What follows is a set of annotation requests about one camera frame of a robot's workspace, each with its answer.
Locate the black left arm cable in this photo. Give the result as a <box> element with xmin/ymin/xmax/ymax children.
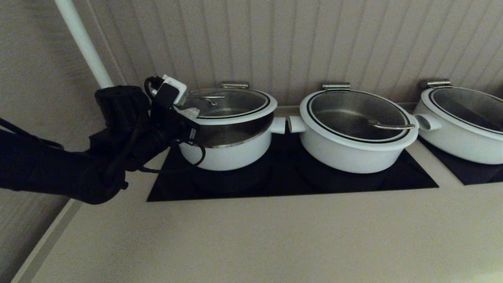
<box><xmin>138</xmin><ymin>140</ymin><xmax>206</xmax><ymax>173</ymax></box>

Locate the white metal pole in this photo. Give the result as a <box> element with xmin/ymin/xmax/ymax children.
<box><xmin>54</xmin><ymin>0</ymin><xmax>115</xmax><ymax>89</ymax></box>

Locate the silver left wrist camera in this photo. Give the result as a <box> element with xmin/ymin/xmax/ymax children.
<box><xmin>159</xmin><ymin>75</ymin><xmax>188</xmax><ymax>107</ymax></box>

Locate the large black glass cooktop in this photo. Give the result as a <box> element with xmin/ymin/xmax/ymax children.
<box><xmin>146</xmin><ymin>136</ymin><xmax>439</xmax><ymax>202</ymax></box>

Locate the white round pot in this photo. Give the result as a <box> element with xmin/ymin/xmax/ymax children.
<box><xmin>177</xmin><ymin>114</ymin><xmax>286</xmax><ymax>171</ymax></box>
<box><xmin>413</xmin><ymin>88</ymin><xmax>503</xmax><ymax>165</ymax></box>
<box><xmin>288</xmin><ymin>114</ymin><xmax>417</xmax><ymax>174</ymax></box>

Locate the middle white pot with lid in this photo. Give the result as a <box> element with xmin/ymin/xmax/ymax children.
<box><xmin>300</xmin><ymin>90</ymin><xmax>419</xmax><ymax>151</ymax></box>

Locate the glass lid white rim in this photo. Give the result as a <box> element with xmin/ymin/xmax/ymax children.
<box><xmin>179</xmin><ymin>88</ymin><xmax>278</xmax><ymax>125</ymax></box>
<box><xmin>420</xmin><ymin>87</ymin><xmax>503</xmax><ymax>141</ymax></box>

